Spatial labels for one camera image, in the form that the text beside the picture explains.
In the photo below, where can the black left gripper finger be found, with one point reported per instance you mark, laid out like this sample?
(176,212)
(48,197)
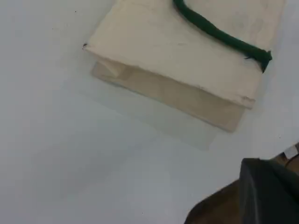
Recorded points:
(282,200)
(253,196)

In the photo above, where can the small white box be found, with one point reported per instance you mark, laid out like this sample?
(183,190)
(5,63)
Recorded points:
(290,151)

